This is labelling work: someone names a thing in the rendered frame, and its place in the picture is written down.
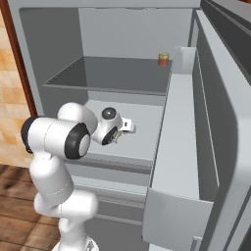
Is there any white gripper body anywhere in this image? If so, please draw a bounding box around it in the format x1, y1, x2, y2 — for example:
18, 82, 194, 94
122, 119, 136, 134

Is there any grey fridge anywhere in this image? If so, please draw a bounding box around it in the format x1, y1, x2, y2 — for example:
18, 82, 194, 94
7, 0, 202, 251

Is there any grey fridge door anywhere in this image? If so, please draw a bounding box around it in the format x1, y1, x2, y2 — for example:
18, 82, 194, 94
141, 0, 251, 251

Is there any red and yellow can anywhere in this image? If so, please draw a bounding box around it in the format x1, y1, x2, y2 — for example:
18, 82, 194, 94
158, 53, 171, 68

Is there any brown wooden cabinet panel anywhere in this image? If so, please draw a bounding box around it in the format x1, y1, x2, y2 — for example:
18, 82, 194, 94
0, 0, 38, 118

